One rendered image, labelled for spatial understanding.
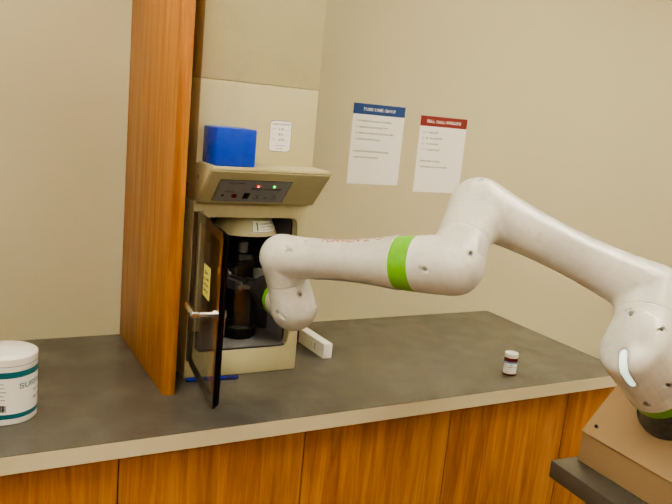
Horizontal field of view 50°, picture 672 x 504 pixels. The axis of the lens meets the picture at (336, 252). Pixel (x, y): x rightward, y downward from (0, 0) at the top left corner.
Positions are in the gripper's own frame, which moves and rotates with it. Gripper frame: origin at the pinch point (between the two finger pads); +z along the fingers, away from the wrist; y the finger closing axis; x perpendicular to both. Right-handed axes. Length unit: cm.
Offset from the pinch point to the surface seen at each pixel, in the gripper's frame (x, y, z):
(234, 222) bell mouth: -15.5, 5.4, -5.9
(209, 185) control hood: -26.5, 17.0, -18.0
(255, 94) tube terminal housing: -49, 4, -11
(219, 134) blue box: -38.9, 16.4, -21.4
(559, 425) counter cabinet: 42, -93, -37
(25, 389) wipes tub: 18, 58, -26
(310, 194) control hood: -24.9, -11.0, -16.4
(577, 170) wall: -32, -159, 33
